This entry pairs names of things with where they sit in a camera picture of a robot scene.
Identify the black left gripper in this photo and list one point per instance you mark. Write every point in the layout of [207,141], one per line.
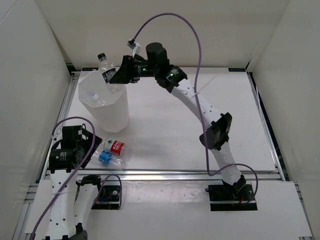
[87,134]

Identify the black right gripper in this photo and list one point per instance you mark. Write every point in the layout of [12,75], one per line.
[126,73]

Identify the clear plastic bottle black label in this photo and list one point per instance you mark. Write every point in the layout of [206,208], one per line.
[108,70]

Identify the blue label plastic bottle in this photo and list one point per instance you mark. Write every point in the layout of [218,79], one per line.
[109,160]

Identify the red label plastic bottle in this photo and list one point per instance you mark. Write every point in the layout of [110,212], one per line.
[116,147]

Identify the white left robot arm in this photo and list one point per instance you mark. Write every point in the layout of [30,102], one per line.
[72,200]

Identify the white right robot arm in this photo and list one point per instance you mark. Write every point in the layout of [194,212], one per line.
[216,125]

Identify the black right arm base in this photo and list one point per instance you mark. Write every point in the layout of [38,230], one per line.
[223,200]

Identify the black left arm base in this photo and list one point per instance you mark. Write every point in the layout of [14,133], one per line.
[109,198]

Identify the translucent white plastic bin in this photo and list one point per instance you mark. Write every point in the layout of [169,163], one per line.
[109,109]

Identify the clear plastic bottle white cap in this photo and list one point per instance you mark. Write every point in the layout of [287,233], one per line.
[96,101]

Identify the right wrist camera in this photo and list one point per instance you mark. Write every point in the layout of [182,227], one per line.
[135,46]

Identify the aluminium table edge rail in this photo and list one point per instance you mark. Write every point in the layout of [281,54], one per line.
[181,175]

